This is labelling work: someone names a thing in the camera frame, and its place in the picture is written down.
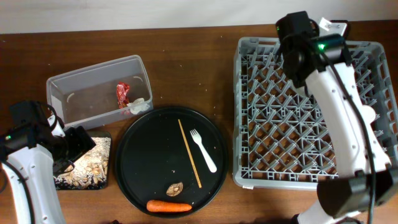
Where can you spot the rectangular black tray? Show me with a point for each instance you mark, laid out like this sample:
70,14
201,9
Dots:
102,183

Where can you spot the clear plastic waste bin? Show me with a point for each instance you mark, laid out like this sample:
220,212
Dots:
87,97

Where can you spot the white paper cup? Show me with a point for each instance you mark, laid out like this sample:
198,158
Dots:
368,113

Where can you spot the red snack wrapper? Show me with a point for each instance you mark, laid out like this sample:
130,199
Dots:
122,90

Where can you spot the pile of rice and shells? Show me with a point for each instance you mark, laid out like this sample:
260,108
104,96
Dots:
91,168

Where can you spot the grey plastic dishwasher rack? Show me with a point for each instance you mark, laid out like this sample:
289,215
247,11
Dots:
280,138

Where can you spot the round black tray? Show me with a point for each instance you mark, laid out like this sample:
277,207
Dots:
152,155

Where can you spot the brown walnut shell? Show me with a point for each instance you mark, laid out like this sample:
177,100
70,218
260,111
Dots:
174,189

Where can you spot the orange carrot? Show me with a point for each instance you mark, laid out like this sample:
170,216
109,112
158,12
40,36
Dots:
167,207

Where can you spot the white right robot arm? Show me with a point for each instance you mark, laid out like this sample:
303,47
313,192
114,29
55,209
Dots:
322,66

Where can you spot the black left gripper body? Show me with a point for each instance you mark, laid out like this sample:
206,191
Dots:
77,144

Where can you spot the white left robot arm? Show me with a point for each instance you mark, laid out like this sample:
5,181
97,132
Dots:
33,153

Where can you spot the white tissue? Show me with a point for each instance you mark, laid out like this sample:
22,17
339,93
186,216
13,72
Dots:
137,106

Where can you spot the white plastic fork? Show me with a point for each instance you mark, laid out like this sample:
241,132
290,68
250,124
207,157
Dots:
198,140

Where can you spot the wooden chopstick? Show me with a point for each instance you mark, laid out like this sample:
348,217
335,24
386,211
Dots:
190,155

